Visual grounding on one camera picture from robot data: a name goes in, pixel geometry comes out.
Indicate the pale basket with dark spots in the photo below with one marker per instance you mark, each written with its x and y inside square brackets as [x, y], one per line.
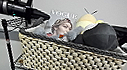
[68, 61]

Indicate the dark grey round plush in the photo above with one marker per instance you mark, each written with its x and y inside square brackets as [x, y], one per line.
[100, 36]

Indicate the fashion magazine with face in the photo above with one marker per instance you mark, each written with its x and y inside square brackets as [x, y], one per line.
[62, 26]

